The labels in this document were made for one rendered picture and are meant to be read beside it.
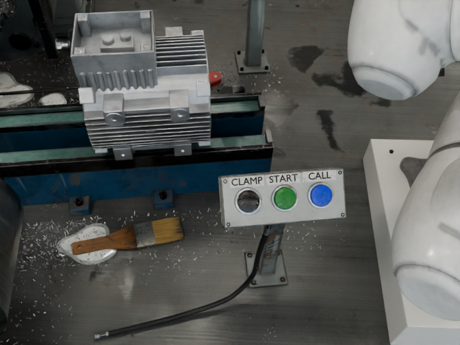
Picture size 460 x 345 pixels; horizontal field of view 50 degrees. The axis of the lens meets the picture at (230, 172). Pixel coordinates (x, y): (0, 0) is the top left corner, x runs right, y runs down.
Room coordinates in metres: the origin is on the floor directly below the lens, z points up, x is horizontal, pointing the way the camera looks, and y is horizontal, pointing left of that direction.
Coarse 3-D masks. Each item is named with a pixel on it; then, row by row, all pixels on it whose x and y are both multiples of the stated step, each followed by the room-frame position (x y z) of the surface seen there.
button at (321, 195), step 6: (318, 186) 0.38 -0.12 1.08; (324, 186) 0.38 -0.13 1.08; (312, 192) 0.37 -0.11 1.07; (318, 192) 0.37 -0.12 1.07; (324, 192) 0.37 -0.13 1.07; (330, 192) 0.37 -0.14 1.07; (312, 198) 0.37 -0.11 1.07; (318, 198) 0.37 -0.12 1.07; (324, 198) 0.37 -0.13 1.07; (330, 198) 0.37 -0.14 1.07; (318, 204) 0.36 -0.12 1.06; (324, 204) 0.36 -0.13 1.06
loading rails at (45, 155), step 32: (224, 96) 0.69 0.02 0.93; (256, 96) 0.70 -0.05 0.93; (0, 128) 0.59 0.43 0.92; (32, 128) 0.60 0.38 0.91; (64, 128) 0.61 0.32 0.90; (224, 128) 0.66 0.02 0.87; (256, 128) 0.67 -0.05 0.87; (0, 160) 0.52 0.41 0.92; (32, 160) 0.51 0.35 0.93; (64, 160) 0.52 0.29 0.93; (96, 160) 0.52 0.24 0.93; (128, 160) 0.53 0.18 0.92; (160, 160) 0.54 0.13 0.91; (192, 160) 0.55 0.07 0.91; (224, 160) 0.55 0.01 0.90; (256, 160) 0.56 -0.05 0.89; (32, 192) 0.50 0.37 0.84; (64, 192) 0.51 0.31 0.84; (96, 192) 0.52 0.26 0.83; (128, 192) 0.53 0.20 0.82; (160, 192) 0.52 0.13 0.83; (192, 192) 0.54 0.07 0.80
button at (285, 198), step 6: (276, 192) 0.37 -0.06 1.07; (282, 192) 0.37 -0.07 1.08; (288, 192) 0.37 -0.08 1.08; (294, 192) 0.37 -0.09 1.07; (276, 198) 0.36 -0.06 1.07; (282, 198) 0.36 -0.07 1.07; (288, 198) 0.36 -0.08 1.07; (294, 198) 0.36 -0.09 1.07; (276, 204) 0.36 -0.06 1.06; (282, 204) 0.36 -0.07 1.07; (288, 204) 0.36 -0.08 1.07
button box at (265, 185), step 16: (224, 176) 0.39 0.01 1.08; (240, 176) 0.39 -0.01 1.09; (256, 176) 0.39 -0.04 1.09; (272, 176) 0.39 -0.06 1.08; (288, 176) 0.39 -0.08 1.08; (304, 176) 0.39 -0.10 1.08; (320, 176) 0.40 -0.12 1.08; (336, 176) 0.40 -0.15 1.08; (224, 192) 0.37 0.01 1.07; (240, 192) 0.37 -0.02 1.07; (256, 192) 0.37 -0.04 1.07; (272, 192) 0.37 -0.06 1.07; (304, 192) 0.38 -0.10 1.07; (336, 192) 0.38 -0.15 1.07; (224, 208) 0.35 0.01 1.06; (272, 208) 0.36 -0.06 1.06; (304, 208) 0.36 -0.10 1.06; (320, 208) 0.36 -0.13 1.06; (336, 208) 0.36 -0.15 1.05; (224, 224) 0.33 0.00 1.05; (240, 224) 0.33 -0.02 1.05; (256, 224) 0.34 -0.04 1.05; (272, 224) 0.34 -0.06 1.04
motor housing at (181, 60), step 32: (160, 64) 0.58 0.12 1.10; (192, 64) 0.59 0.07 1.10; (96, 96) 0.54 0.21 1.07; (128, 96) 0.54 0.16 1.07; (160, 96) 0.55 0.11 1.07; (192, 96) 0.55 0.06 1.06; (96, 128) 0.50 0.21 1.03; (128, 128) 0.51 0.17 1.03; (160, 128) 0.52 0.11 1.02; (192, 128) 0.53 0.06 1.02
